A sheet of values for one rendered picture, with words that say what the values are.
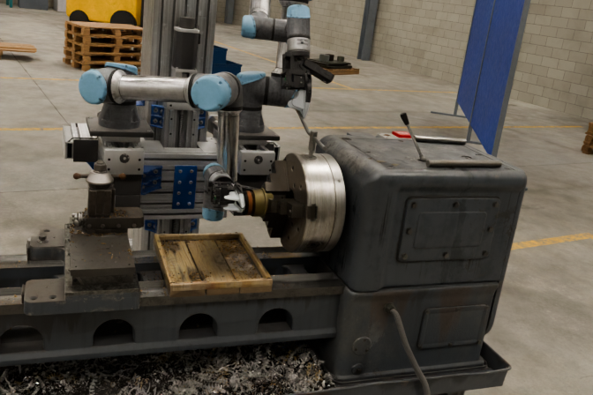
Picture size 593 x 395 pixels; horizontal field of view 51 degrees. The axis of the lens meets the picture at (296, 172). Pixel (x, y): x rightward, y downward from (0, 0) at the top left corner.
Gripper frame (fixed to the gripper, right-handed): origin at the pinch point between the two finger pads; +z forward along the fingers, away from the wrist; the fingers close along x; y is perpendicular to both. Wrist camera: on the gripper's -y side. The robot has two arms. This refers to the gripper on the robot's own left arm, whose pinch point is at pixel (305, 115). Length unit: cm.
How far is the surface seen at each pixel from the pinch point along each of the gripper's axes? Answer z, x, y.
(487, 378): 88, 11, -60
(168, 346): 70, 3, 44
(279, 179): 21.0, 0.7, 9.4
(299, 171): 19.0, 10.5, 6.3
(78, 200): 24, -314, 60
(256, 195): 26.1, 4.6, 18.2
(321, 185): 23.4, 16.2, 1.5
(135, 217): 32, -5, 53
